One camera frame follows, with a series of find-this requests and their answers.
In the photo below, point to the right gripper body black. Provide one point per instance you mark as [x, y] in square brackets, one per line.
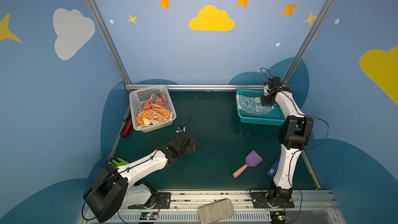
[267, 98]

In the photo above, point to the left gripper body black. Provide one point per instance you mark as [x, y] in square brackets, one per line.
[186, 143]

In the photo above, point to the blue bunny pattern towel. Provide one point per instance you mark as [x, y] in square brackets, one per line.
[252, 106]

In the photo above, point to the orange bunny pattern towel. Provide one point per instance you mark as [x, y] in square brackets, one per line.
[153, 116]

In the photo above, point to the white plastic basket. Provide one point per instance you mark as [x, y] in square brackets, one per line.
[138, 100]

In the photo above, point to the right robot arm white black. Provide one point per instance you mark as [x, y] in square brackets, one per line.
[293, 136]

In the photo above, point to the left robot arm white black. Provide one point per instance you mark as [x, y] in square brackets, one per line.
[115, 187]

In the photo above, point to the teal plastic basket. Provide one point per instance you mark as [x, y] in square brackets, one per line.
[276, 117]

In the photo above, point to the purple pink toy scoop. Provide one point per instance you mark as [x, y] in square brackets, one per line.
[251, 160]

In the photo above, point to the green work glove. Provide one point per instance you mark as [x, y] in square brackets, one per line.
[117, 162]

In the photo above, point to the grey sponge block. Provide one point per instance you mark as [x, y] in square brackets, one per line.
[216, 211]

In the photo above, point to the left green circuit board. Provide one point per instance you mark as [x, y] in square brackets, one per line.
[149, 216]

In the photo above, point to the green circuit board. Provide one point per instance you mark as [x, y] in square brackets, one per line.
[278, 218]
[149, 216]

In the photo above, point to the right green circuit board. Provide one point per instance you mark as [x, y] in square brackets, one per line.
[278, 218]

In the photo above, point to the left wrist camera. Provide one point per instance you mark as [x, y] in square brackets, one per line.
[180, 128]

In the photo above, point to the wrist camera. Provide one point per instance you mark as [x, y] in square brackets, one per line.
[180, 128]
[272, 86]

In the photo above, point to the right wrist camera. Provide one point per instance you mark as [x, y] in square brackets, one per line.
[272, 86]

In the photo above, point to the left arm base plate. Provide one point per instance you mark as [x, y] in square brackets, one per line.
[158, 200]

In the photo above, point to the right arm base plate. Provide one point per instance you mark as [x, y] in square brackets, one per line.
[260, 200]

